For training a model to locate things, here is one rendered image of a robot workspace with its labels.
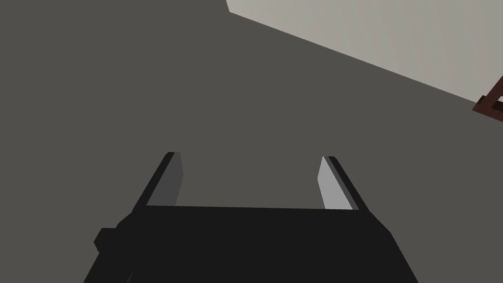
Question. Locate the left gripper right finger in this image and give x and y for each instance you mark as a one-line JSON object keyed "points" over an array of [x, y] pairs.
{"points": [[338, 188]]}

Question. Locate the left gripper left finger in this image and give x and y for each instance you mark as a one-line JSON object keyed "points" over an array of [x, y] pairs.
{"points": [[165, 182]]}

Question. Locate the brown wooden frame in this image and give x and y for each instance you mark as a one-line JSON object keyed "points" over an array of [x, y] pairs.
{"points": [[490, 103]]}

